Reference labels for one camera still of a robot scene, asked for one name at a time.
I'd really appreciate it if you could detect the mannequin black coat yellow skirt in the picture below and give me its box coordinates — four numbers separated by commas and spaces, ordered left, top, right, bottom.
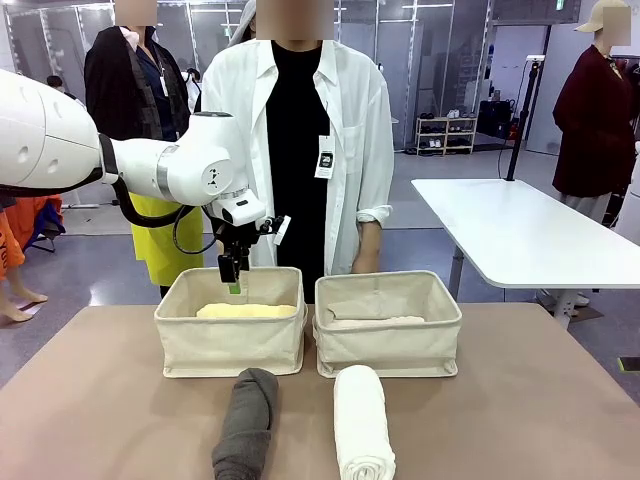
83, 24, 205, 287

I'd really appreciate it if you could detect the white hanging name badge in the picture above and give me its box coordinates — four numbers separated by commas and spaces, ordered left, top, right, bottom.
313, 134, 335, 180

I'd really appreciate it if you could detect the person's left forearm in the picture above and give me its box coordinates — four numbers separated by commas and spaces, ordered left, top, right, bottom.
353, 219, 384, 266

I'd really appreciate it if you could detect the black suitcase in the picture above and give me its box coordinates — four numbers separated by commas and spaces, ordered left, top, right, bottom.
478, 98, 516, 139

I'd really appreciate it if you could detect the mannequin in orange shirt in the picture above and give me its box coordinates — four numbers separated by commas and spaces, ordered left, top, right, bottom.
0, 207, 49, 323

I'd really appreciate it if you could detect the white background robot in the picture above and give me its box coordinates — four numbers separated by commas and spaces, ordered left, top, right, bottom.
180, 67, 202, 115

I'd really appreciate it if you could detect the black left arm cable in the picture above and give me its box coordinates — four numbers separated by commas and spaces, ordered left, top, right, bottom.
112, 177, 222, 257

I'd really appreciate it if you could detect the black pole stand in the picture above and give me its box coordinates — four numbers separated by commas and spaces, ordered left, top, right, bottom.
505, 57, 545, 182

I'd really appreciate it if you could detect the mannequin in maroon top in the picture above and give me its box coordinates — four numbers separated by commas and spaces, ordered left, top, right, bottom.
552, 29, 640, 211

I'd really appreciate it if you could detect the dark grey towel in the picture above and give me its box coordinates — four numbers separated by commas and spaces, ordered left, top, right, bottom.
211, 368, 280, 480

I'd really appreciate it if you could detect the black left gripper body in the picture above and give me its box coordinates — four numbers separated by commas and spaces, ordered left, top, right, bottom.
213, 219, 264, 261

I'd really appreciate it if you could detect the orange jacket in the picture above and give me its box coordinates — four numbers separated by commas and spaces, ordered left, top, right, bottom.
7, 194, 65, 251

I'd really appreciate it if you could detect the white side table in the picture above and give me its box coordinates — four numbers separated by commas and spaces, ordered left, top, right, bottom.
410, 178, 640, 331

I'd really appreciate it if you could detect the person in white shirt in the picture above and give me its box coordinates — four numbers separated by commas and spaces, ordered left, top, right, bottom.
201, 38, 396, 304

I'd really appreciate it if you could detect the beige cap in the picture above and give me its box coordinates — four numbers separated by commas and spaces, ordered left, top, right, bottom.
574, 0, 609, 34

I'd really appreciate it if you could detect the beige fabric basket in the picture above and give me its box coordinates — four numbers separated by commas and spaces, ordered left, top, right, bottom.
313, 271, 464, 379
153, 266, 307, 379

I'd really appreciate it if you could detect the pink towel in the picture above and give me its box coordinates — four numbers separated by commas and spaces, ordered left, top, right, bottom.
319, 314, 426, 330

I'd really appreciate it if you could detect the wooden shoe rack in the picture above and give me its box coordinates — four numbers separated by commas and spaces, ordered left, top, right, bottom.
414, 116, 477, 156

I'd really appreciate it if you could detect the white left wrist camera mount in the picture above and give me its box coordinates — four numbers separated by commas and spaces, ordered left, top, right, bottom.
257, 214, 292, 247

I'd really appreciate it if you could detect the yellow towel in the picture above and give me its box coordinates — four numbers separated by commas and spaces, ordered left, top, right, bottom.
195, 302, 299, 320

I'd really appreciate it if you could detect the white towel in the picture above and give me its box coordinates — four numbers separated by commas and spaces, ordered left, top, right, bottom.
332, 364, 397, 480

